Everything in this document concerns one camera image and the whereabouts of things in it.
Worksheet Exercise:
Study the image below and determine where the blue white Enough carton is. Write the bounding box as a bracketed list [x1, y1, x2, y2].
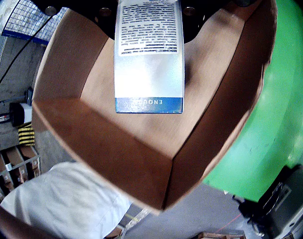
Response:
[113, 0, 186, 115]

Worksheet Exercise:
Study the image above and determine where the thin black cable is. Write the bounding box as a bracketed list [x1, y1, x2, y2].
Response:
[0, 13, 55, 98]

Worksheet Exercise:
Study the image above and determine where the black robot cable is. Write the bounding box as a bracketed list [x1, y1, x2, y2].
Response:
[232, 194, 266, 236]

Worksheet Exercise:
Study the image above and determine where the blue wire mesh cage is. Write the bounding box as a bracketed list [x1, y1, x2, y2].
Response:
[0, 0, 67, 45]

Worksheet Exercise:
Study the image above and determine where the yellow black striped bumper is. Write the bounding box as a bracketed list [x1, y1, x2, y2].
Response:
[17, 123, 36, 147]

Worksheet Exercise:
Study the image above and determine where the person in white shirt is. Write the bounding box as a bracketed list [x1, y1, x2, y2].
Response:
[0, 161, 132, 239]

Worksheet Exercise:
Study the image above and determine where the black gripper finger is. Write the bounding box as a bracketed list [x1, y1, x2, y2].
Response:
[44, 0, 119, 40]
[182, 0, 257, 43]

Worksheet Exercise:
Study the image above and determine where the brown cardboard box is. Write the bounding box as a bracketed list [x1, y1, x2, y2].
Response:
[31, 0, 278, 216]

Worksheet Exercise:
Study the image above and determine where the person's right forearm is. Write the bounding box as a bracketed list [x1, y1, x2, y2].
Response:
[0, 196, 55, 239]

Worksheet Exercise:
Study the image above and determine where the metal shelf rack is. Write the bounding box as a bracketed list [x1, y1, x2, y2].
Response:
[0, 145, 41, 200]

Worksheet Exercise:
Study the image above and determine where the black white door device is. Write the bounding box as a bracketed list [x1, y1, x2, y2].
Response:
[8, 102, 33, 126]

